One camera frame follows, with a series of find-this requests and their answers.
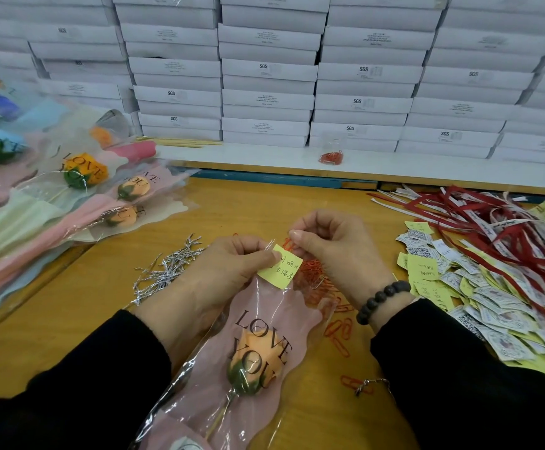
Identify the pink orange flower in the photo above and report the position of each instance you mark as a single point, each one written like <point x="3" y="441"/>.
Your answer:
<point x="254" y="370"/>

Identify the long white board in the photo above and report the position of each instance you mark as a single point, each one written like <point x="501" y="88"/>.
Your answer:
<point x="422" y="167"/>

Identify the pile of yellow white tags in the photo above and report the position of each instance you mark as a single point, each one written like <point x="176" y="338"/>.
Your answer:
<point x="479" y="295"/>

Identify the wooden sticks bundle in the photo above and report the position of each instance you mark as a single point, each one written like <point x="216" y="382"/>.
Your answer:
<point x="188" y="142"/>

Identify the pile of orange paper clips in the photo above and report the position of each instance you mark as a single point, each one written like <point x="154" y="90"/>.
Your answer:
<point x="336" y="331"/>

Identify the person's right hand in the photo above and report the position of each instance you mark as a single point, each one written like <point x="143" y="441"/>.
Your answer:
<point x="343" y="253"/>

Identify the small bag of red clips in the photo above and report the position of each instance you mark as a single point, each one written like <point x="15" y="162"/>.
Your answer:
<point x="331" y="158"/>

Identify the pile of red ribbons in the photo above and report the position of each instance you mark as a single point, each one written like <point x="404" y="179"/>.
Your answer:
<point x="516" y="234"/>

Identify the person's left hand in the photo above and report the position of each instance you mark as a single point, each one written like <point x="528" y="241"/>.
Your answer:
<point x="212" y="286"/>

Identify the pile of flowers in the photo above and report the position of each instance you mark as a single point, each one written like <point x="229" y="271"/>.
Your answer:
<point x="29" y="225"/>

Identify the yellow sticky note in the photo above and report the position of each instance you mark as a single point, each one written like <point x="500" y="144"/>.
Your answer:
<point x="280" y="267"/>

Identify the person's left forearm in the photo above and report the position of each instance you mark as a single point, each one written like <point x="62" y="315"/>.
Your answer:
<point x="66" y="389"/>

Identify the wall of stacked white boxes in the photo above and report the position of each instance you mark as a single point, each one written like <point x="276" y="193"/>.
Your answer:
<point x="254" y="65"/>

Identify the pile of silver twist ties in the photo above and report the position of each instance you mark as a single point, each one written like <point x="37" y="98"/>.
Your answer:
<point x="165" y="272"/>

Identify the person's right forearm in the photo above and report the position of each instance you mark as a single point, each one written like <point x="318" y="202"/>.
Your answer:
<point x="469" y="379"/>

